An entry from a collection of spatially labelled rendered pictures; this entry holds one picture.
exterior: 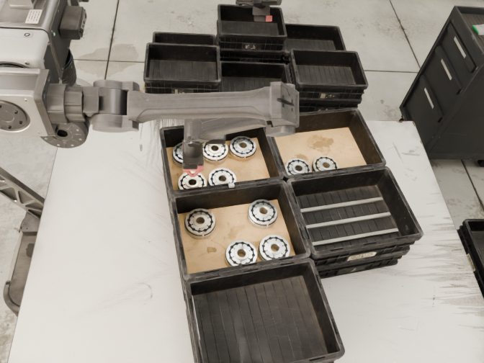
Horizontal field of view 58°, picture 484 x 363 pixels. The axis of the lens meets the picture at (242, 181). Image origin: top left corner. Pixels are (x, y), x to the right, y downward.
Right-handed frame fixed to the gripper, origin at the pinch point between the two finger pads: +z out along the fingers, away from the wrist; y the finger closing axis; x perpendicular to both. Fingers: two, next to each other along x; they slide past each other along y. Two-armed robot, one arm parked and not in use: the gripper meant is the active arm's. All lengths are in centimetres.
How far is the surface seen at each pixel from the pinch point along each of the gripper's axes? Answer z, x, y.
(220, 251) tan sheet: 11.5, -8.0, -25.9
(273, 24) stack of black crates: 47, -59, 147
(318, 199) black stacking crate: 11.5, -46.1, -7.1
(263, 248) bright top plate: 8.4, -22.1, -27.4
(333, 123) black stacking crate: 8, -59, 27
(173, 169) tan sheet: 11.9, 6.2, 8.3
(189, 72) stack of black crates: 47, -4, 101
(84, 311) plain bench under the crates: 25, 36, -38
